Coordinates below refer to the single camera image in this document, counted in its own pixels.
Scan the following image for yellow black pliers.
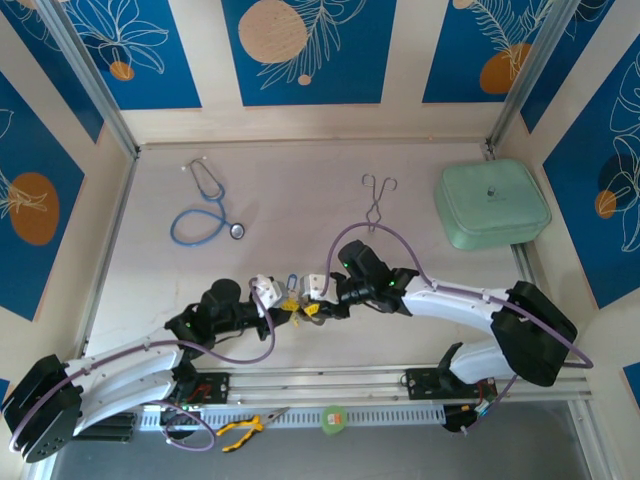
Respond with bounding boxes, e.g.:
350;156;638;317
215;405;291;454

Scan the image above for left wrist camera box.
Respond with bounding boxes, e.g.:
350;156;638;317
249;273;289;309

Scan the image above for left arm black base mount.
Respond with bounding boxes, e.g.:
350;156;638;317
169;370;231;406

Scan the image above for green tape roll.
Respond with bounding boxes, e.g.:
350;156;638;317
320;404;347;435

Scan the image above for black ribbed block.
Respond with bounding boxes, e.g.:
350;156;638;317
74;412;137;444

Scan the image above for blue stethoscope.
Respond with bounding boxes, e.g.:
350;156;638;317
169;157;247;247

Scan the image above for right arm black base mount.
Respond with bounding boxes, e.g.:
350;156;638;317
403;367;499;401

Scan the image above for mint green zip pouch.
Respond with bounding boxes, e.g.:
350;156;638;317
433;158;553;251

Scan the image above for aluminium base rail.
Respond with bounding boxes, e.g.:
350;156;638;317
74;367;596;411

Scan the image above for metal wire tongs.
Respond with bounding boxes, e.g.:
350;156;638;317
361;172;400;234

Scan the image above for grey slotted cable duct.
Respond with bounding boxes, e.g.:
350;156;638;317
137;404;446;431

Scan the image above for aluminium frame post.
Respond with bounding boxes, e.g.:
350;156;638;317
37;0;140;157
486;0;581;151

